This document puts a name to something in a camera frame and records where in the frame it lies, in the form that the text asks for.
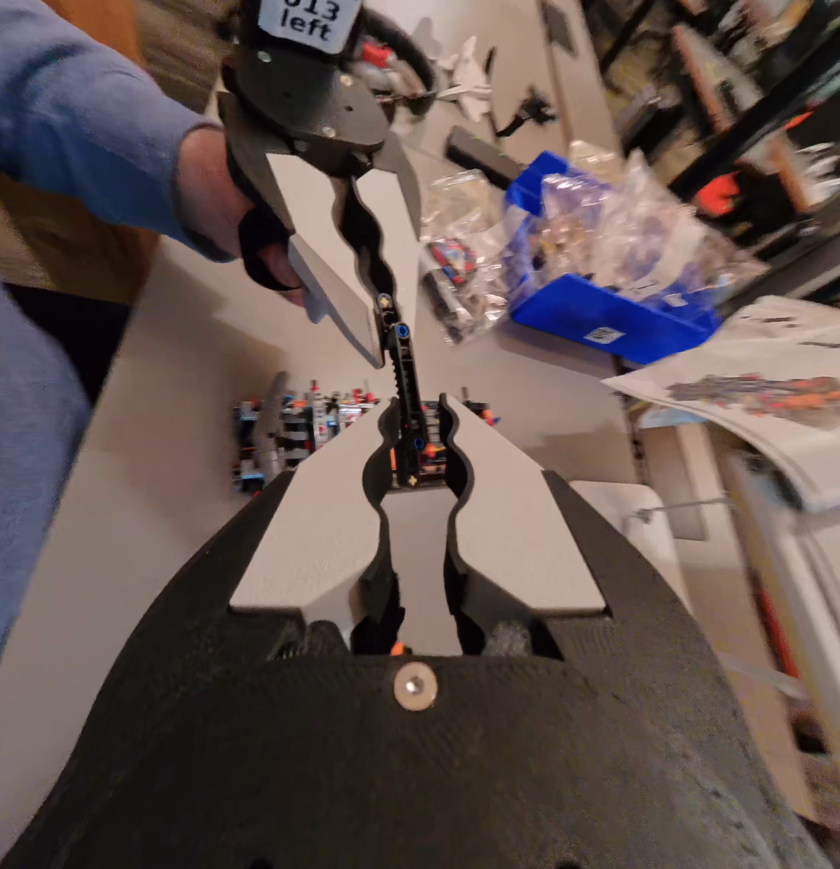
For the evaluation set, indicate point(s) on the person's blue-clad body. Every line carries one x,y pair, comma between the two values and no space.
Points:
26,441

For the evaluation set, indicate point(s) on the lego car chassis model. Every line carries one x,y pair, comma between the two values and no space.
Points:
311,414

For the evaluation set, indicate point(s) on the small black toy figure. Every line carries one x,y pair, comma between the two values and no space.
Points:
528,108

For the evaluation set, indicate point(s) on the black lego gear rack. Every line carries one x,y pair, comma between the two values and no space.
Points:
401,366

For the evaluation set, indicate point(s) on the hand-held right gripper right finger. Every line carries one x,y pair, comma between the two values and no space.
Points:
521,543

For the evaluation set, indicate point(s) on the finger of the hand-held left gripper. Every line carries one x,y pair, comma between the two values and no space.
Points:
405,173
325,271

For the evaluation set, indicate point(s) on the white stand with base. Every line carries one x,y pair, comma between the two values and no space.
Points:
616,516

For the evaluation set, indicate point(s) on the person's left forearm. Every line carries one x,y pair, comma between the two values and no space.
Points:
87,122

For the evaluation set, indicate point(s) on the dark storage shelf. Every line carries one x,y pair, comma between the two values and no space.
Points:
766,122

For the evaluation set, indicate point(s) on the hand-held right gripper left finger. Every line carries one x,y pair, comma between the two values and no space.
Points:
311,543

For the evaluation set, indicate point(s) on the person's left hand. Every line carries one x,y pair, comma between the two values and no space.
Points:
206,183

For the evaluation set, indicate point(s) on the black flat rectangular object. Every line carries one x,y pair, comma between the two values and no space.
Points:
481,156

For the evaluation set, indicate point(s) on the lego instruction booklet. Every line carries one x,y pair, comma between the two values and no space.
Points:
766,353

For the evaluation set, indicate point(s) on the blue plastic bin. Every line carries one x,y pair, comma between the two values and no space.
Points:
596,319

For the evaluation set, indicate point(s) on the white toy jet model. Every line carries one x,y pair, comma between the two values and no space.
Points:
468,81

